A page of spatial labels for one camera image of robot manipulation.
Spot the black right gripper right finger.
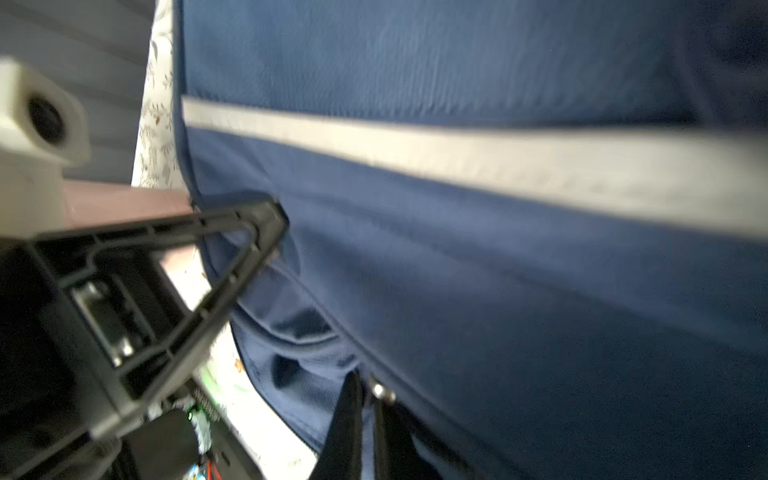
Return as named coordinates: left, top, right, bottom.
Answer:
left=373, top=400, right=441, bottom=480

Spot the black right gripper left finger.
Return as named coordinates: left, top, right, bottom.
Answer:
left=309, top=371, right=365, bottom=480

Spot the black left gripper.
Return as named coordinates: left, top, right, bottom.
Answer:
left=1, top=200, right=288, bottom=479

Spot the navy blue student backpack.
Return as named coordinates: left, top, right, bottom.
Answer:
left=174, top=1, right=767, bottom=479

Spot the cup of coloured pencils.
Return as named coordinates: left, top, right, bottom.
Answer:
left=63, top=180, right=193, bottom=228

